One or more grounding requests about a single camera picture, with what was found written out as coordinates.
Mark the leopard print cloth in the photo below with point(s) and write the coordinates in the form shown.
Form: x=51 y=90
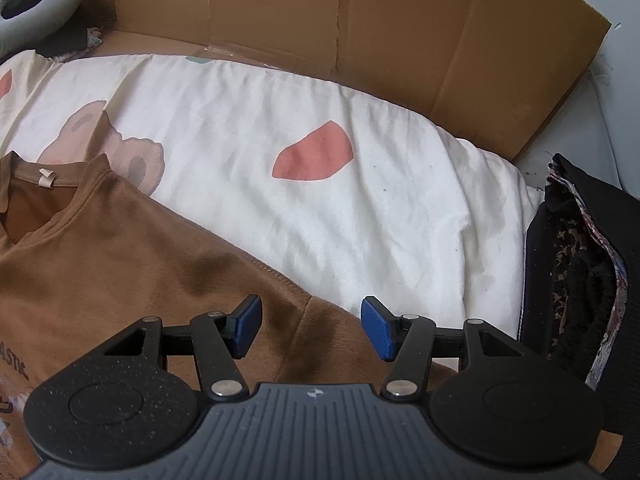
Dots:
x=562 y=270

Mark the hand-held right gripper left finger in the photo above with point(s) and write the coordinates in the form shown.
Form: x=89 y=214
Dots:
x=247 y=325

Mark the cream bear print bedsheet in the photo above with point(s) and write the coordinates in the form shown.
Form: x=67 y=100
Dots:
x=300 y=210

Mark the brown cardboard sheet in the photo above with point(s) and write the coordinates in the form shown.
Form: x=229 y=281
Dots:
x=400 y=25

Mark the black garment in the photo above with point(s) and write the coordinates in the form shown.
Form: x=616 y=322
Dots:
x=620 y=220

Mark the brown printed t-shirt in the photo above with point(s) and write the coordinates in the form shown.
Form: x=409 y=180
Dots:
x=125 y=270

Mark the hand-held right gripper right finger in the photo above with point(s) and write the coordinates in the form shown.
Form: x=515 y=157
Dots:
x=380 y=330

